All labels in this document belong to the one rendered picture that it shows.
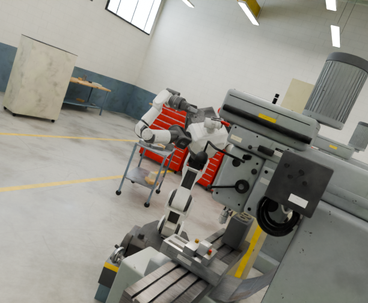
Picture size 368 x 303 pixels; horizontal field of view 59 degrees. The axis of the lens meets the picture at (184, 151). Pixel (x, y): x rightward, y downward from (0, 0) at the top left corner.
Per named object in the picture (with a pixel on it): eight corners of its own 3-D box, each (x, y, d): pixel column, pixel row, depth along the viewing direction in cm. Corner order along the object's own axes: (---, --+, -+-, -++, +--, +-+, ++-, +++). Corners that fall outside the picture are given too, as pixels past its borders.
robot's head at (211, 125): (203, 123, 224) (205, 115, 217) (217, 126, 225) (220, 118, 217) (202, 131, 220) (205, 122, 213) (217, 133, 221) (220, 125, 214)
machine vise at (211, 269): (158, 251, 175) (165, 233, 173) (170, 243, 189) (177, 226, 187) (215, 287, 162) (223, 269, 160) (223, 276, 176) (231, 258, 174)
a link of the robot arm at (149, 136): (131, 139, 211) (161, 140, 223) (139, 146, 201) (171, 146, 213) (134, 122, 208) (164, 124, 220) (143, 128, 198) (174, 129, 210)
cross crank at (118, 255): (104, 261, 209) (110, 246, 207) (115, 257, 220) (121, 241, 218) (122, 275, 203) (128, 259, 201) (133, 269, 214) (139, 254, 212)
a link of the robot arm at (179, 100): (190, 100, 192) (174, 94, 197) (184, 116, 194) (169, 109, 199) (199, 103, 204) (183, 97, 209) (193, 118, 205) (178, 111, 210)
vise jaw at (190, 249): (181, 251, 169) (184, 244, 169) (192, 243, 183) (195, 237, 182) (191, 257, 167) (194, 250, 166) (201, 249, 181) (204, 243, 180)
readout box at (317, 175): (262, 196, 133) (284, 148, 129) (267, 193, 141) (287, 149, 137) (309, 220, 125) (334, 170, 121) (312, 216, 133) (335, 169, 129)
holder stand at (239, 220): (220, 240, 219) (232, 214, 216) (229, 232, 239) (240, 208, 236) (236, 250, 215) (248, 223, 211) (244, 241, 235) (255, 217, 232)
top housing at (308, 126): (215, 115, 168) (227, 86, 165) (231, 120, 192) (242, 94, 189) (303, 153, 149) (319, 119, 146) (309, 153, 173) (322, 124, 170)
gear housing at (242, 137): (224, 140, 167) (232, 122, 165) (238, 142, 189) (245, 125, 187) (286, 168, 153) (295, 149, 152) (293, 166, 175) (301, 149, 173)
